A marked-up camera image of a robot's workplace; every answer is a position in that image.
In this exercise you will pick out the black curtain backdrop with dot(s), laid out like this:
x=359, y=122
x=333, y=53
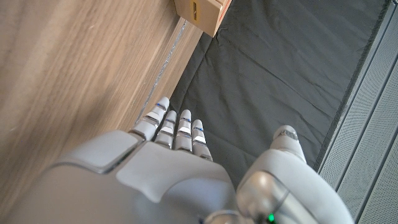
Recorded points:
x=264, y=81

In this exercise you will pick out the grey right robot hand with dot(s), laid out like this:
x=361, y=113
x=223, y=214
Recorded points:
x=155, y=186

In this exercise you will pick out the wooden box with red slot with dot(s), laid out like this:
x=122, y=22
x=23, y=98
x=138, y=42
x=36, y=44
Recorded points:
x=205, y=15

